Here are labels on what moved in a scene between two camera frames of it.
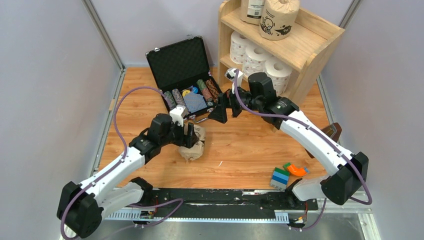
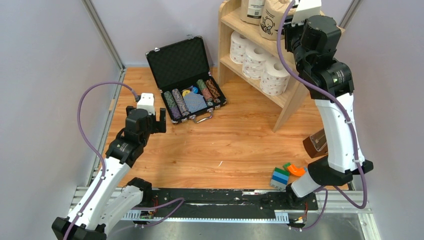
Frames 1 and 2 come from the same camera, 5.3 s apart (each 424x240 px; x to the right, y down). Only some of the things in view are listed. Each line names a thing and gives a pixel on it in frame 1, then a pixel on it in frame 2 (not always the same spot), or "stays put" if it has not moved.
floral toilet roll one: [254, 59] stays put
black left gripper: [187, 141] to [158, 126]
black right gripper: [219, 113] to [290, 30]
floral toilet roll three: [238, 43] stays put
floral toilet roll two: [278, 69] stays put
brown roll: [278, 18] stays put
